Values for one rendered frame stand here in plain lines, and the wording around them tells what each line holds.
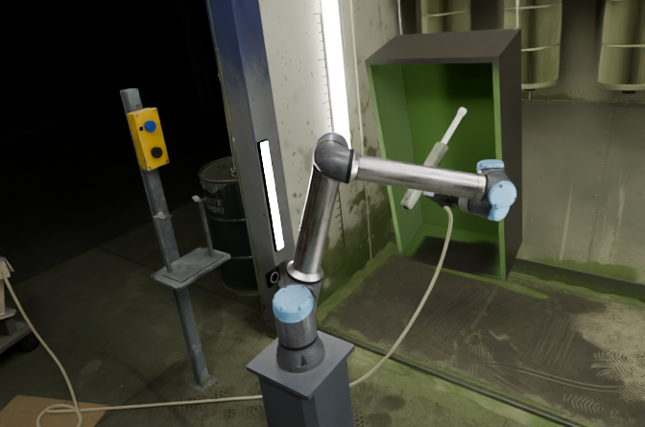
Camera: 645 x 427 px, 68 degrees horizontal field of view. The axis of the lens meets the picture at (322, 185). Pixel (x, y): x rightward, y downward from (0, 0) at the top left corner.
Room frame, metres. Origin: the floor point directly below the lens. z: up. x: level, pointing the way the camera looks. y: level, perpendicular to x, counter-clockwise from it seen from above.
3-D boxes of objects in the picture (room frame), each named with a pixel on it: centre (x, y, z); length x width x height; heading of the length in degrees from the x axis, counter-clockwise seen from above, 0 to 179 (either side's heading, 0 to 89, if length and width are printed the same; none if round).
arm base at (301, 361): (1.51, 0.16, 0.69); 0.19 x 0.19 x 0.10
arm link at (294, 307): (1.51, 0.16, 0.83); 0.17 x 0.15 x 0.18; 172
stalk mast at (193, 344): (2.13, 0.79, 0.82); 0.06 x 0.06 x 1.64; 52
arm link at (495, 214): (1.59, -0.60, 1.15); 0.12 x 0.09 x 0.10; 34
